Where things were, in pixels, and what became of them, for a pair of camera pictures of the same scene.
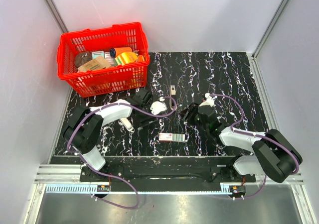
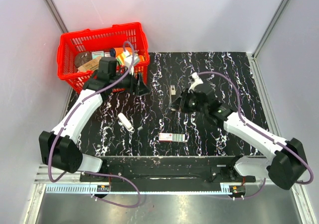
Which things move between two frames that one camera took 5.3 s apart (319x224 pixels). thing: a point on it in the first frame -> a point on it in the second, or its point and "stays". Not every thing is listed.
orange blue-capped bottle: x=114 y=52 stays
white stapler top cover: x=126 y=123 stays
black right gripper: x=185 y=114 -> x=180 y=102
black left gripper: x=142 y=122 -> x=137 y=87
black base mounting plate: x=172 y=173 stays
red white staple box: x=172 y=137 stays
